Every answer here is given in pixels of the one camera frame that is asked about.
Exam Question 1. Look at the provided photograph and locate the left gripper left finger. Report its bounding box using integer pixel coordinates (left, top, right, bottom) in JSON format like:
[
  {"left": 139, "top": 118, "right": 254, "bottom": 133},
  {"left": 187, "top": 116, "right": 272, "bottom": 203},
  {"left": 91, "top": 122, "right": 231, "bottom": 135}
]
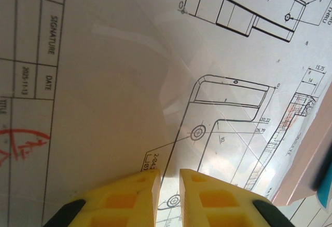
[{"left": 43, "top": 168, "right": 162, "bottom": 227}]

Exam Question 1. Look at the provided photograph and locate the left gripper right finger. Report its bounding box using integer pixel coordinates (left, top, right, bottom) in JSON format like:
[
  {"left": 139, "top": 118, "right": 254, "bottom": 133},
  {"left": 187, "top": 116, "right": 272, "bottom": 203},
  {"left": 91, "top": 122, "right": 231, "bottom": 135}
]
[{"left": 179, "top": 168, "right": 296, "bottom": 227}]

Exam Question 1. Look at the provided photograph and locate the pink plastic folder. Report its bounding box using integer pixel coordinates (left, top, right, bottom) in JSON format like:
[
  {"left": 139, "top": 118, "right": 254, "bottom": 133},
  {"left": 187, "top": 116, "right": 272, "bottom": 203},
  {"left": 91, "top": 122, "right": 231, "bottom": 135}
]
[{"left": 269, "top": 80, "right": 332, "bottom": 207}]

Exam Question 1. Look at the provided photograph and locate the white bracket drawing sheet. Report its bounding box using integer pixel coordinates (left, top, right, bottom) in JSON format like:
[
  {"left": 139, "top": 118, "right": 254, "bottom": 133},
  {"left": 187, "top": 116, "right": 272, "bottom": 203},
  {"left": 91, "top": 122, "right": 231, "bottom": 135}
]
[{"left": 0, "top": 0, "right": 332, "bottom": 227}]

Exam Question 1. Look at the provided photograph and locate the teal paper sheet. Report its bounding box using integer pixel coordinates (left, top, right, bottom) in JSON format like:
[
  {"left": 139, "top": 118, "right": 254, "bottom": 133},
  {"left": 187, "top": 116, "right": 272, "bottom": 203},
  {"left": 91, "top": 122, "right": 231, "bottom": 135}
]
[{"left": 314, "top": 143, "right": 332, "bottom": 209}]

